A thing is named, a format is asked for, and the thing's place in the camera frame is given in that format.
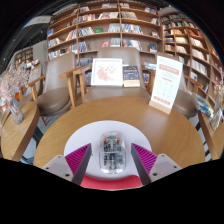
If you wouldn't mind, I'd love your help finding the vase with pink dried flowers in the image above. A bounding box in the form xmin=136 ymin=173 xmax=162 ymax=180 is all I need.
xmin=0 ymin=61 xmax=33 ymax=125

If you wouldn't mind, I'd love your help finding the white mouse pad red rest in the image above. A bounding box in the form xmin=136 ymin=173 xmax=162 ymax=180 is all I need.
xmin=63 ymin=119 xmax=153 ymax=190

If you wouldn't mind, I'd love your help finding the wide wooden bookshelf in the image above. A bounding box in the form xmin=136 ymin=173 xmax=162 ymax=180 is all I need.
xmin=46 ymin=1 xmax=164 ymax=68

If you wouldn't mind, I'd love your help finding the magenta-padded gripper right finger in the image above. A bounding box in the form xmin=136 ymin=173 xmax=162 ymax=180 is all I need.
xmin=130 ymin=143 xmax=183 ymax=186

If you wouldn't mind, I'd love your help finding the transparent computer mouse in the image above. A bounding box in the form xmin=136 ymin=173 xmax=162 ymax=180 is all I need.
xmin=99 ymin=131 xmax=127 ymax=175

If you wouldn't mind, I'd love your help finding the dark book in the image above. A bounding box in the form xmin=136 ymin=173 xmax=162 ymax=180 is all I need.
xmin=122 ymin=65 xmax=141 ymax=88

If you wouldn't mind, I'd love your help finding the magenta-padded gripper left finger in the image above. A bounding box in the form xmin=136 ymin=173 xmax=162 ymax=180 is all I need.
xmin=41 ymin=143 xmax=93 ymax=186

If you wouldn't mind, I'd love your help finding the round wooden side table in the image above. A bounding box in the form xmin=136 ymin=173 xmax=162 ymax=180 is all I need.
xmin=198 ymin=109 xmax=224 ymax=161
xmin=0 ymin=100 xmax=41 ymax=163

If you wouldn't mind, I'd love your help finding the white framed floral picture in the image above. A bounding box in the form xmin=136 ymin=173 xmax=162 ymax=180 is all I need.
xmin=90 ymin=57 xmax=124 ymax=88

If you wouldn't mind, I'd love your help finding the white red table sign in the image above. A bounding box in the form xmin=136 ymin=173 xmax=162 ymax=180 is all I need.
xmin=148 ymin=54 xmax=184 ymax=115

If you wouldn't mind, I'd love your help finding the small distant wooden bookshelf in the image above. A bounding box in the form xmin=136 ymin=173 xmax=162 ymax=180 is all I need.
xmin=13 ymin=46 xmax=34 ymax=68

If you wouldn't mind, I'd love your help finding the curved wooden bookshelf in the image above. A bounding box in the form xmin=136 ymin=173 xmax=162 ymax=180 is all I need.
xmin=159 ymin=11 xmax=223 ymax=104

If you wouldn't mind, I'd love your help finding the pale flat book stack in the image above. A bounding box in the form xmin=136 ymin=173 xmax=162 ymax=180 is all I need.
xmin=143 ymin=61 xmax=158 ymax=71

